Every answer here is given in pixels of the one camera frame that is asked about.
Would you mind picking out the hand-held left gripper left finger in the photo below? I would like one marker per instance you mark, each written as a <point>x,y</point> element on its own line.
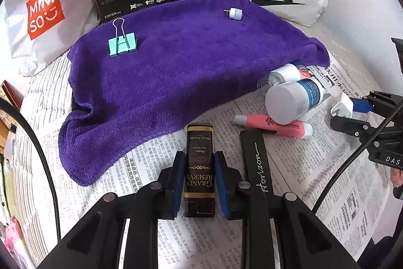
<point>179,181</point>

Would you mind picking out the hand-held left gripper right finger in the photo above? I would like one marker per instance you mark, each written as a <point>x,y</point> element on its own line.
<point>220,184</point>

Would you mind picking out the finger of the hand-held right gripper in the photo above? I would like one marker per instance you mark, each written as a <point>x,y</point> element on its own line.
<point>346,124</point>
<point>360,105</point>

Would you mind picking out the white charger plug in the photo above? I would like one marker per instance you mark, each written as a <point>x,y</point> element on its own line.
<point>343,105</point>

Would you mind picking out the dark brown gold tin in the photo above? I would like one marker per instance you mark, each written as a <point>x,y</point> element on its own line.
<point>200,162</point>

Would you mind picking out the black case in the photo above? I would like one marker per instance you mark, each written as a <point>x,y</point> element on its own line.
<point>253,155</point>

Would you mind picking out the large white bottle blue label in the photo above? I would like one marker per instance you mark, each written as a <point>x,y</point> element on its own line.
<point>286,102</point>

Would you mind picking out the blue jar pink label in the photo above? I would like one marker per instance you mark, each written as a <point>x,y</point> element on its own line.
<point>303,69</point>

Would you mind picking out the pink highlighter pen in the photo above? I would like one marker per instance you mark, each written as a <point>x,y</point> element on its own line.
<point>255,122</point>

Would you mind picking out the small white bottle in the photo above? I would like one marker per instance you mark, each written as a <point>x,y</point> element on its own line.
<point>286,72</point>

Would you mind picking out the person's right hand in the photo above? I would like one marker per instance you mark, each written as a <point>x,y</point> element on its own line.
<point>397,177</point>

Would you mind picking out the newspaper sheets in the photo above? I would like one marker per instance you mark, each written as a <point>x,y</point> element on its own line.
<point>299,168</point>

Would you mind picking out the purple towel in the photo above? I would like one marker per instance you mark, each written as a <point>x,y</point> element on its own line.
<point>189,67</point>

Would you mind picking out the teal binder clip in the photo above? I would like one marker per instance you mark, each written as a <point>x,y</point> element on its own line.
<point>122,47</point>

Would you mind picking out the patterned pillow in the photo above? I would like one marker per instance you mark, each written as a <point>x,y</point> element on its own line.
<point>12,225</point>

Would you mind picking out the wooden plaque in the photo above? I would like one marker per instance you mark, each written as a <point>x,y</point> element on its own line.
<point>8,93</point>

